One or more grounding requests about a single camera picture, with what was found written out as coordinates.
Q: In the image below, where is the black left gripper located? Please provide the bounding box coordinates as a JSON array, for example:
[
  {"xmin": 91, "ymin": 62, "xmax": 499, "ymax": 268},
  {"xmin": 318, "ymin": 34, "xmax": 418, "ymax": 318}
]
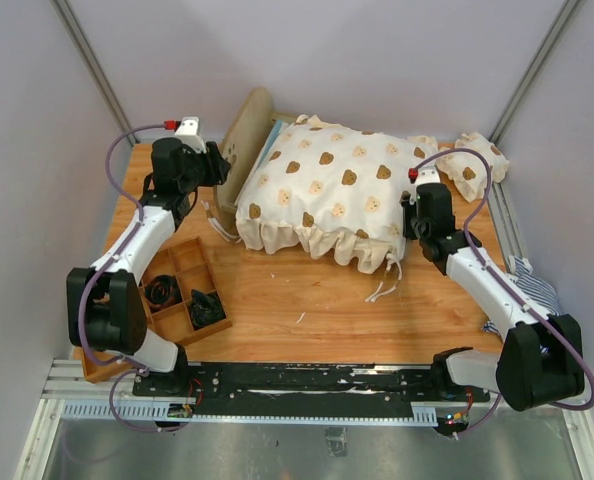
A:
[{"xmin": 179, "ymin": 141, "xmax": 232, "ymax": 193}]

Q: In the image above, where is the wooden pet bed frame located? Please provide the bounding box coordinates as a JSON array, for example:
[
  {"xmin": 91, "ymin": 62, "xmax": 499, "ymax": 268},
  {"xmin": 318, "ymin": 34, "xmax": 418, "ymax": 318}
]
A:
[{"xmin": 213, "ymin": 87, "xmax": 297, "ymax": 234}]

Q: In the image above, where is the large bear print cushion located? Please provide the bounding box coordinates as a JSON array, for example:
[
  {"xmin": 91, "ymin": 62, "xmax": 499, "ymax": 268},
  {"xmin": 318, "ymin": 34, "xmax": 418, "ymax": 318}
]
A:
[{"xmin": 213, "ymin": 115, "xmax": 439, "ymax": 274}]

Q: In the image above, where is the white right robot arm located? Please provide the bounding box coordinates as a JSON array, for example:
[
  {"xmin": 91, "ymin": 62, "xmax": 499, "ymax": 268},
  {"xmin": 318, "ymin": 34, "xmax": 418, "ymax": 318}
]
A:
[{"xmin": 402, "ymin": 183, "xmax": 585, "ymax": 411}]

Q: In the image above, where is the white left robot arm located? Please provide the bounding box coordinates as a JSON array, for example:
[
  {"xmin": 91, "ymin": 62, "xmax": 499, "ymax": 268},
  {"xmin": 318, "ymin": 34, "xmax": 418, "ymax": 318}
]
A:
[{"xmin": 66, "ymin": 136, "xmax": 231, "ymax": 396}]

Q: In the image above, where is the blue striped mattress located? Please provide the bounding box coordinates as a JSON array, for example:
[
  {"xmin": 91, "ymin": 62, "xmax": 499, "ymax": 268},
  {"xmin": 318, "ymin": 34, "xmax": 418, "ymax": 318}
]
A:
[{"xmin": 250, "ymin": 120, "xmax": 290, "ymax": 174}]

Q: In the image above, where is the small bear print pillow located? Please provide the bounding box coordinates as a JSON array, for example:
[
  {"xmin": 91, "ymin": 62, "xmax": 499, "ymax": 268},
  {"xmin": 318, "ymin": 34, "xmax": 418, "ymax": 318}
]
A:
[{"xmin": 436, "ymin": 132, "xmax": 509, "ymax": 203}]

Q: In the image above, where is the wooden divided tray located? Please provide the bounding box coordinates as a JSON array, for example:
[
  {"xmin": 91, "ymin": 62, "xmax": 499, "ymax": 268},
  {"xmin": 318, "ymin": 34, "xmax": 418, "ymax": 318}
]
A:
[{"xmin": 77, "ymin": 238, "xmax": 231, "ymax": 383}]

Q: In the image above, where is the black item in tray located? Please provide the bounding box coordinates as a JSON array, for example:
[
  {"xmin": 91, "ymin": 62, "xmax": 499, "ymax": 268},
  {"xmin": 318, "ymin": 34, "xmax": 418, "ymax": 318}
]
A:
[{"xmin": 189, "ymin": 289, "xmax": 226, "ymax": 329}]

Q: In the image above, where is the blue striped cloth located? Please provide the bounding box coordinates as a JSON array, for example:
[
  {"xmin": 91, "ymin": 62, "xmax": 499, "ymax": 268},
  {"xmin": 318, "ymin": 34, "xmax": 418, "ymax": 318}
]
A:
[{"xmin": 479, "ymin": 254, "xmax": 563, "ymax": 336}]

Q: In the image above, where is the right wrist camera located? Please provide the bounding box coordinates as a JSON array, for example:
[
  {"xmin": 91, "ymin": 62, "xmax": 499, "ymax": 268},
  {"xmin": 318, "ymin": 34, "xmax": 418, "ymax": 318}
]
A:
[{"xmin": 408, "ymin": 166, "xmax": 441, "ymax": 186}]

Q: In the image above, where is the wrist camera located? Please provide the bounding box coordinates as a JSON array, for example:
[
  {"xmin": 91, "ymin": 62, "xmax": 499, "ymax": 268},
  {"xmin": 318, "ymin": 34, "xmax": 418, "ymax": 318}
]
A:
[
  {"xmin": 408, "ymin": 166, "xmax": 441, "ymax": 186},
  {"xmin": 163, "ymin": 116, "xmax": 207, "ymax": 153}
]

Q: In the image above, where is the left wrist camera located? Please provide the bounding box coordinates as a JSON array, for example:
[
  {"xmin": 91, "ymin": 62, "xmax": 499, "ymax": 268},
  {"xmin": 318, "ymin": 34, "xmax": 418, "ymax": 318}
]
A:
[{"xmin": 163, "ymin": 116, "xmax": 207, "ymax": 153}]

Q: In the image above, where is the aluminium side rail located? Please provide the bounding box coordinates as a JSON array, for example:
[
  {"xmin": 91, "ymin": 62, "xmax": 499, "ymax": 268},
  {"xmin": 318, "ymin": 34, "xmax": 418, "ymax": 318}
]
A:
[{"xmin": 487, "ymin": 183, "xmax": 526, "ymax": 270}]

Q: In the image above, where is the coiled black cable in tray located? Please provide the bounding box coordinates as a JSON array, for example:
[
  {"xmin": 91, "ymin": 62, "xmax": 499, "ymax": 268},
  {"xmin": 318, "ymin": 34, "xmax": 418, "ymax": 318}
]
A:
[{"xmin": 144, "ymin": 273, "xmax": 182, "ymax": 307}]

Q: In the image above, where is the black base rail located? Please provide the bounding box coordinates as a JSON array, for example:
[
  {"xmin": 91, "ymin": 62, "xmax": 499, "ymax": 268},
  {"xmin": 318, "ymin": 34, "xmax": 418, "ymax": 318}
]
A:
[{"xmin": 132, "ymin": 362, "xmax": 490, "ymax": 416}]

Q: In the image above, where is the left aluminium frame post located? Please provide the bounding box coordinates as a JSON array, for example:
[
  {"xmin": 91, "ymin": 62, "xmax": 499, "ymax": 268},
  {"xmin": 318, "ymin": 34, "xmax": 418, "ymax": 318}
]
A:
[{"xmin": 49, "ymin": 0, "xmax": 133, "ymax": 133}]

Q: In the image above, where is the aluminium frame post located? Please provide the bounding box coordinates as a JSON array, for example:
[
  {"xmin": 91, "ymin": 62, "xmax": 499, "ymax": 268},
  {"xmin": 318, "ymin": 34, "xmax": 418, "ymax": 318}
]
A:
[
  {"xmin": 488, "ymin": 0, "xmax": 586, "ymax": 144},
  {"xmin": 49, "ymin": 0, "xmax": 133, "ymax": 133}
]

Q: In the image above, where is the right aluminium frame post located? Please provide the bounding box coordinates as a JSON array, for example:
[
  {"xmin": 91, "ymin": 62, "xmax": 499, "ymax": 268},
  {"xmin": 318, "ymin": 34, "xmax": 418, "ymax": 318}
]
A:
[{"xmin": 488, "ymin": 0, "xmax": 586, "ymax": 144}]

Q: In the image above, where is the white slotted cable duct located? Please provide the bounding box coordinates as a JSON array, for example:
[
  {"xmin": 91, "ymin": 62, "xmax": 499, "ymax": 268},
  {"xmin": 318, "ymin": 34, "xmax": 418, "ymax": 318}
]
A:
[{"xmin": 56, "ymin": 399, "xmax": 441, "ymax": 429}]

